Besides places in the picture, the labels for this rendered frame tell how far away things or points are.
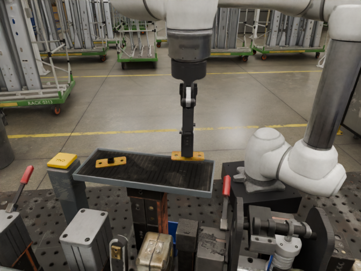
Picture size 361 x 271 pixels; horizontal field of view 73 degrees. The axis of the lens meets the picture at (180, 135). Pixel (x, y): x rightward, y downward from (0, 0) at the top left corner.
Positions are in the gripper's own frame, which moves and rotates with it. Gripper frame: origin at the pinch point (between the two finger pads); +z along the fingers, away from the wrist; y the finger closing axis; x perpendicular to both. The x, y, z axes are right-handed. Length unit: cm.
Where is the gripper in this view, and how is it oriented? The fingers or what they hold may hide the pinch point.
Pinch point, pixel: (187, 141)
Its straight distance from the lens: 61.2
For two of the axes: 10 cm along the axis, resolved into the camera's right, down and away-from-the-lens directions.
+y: -0.3, 4.9, -8.7
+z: 0.0, 8.7, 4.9
